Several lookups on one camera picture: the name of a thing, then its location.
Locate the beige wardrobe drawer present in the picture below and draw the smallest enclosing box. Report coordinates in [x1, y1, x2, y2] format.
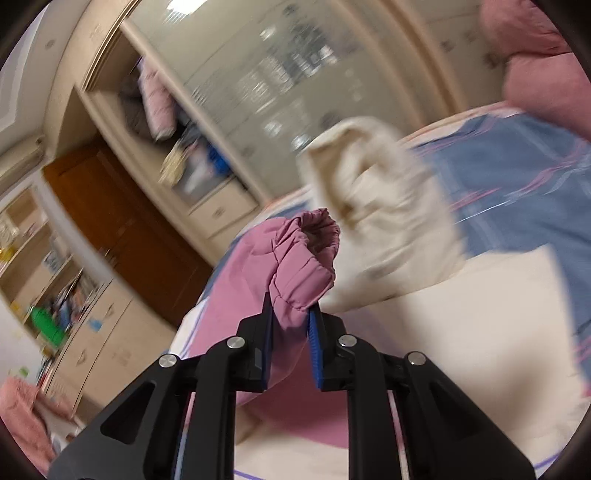
[187, 182, 259, 232]

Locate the dark brown hanging coat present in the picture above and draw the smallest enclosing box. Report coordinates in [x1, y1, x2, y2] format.
[117, 78, 153, 139]

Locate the beige wardrobe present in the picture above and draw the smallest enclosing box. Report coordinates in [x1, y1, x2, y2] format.
[76, 0, 509, 241]

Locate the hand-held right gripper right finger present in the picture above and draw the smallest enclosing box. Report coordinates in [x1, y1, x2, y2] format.
[308, 305, 536, 480]

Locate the translucent storage box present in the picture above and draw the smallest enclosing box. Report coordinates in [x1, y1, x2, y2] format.
[175, 148, 218, 199]

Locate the pink puffy hanging jacket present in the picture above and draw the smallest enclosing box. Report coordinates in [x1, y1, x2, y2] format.
[139, 60, 178, 141]

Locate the pink fleece cloth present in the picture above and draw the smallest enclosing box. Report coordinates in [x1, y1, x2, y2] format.
[0, 376, 61, 474]

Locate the beige bookshelf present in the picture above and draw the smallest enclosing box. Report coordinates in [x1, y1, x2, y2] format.
[0, 185, 107, 365]

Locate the brown wooden door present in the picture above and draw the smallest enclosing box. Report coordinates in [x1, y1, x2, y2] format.
[44, 138, 215, 328]

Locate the pink and white hooded jacket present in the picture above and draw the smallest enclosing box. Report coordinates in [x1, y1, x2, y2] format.
[171, 115, 591, 480]

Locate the beige low cabinet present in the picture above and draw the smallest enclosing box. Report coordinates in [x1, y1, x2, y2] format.
[39, 277, 176, 421]

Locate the frosted plain sliding door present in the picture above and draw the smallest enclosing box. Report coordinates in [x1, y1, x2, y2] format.
[332, 0, 509, 116]

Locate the blue cloth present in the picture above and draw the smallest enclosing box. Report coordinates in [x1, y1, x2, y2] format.
[205, 143, 232, 176]

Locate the cream crumpled cloth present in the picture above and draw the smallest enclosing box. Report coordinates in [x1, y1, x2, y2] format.
[159, 141, 185, 185]

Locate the pink quilt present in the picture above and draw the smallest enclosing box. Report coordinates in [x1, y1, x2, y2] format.
[478, 0, 591, 153]

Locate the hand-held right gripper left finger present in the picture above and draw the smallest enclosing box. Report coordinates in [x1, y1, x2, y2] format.
[48, 292, 276, 480]

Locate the green box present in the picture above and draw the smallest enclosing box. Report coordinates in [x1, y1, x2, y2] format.
[30, 307, 65, 344]

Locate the blue striped bed sheet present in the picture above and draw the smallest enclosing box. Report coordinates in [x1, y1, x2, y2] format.
[198, 111, 591, 282]

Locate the frosted floral sliding door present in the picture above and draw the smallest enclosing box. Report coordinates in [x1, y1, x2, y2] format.
[124, 0, 444, 199]

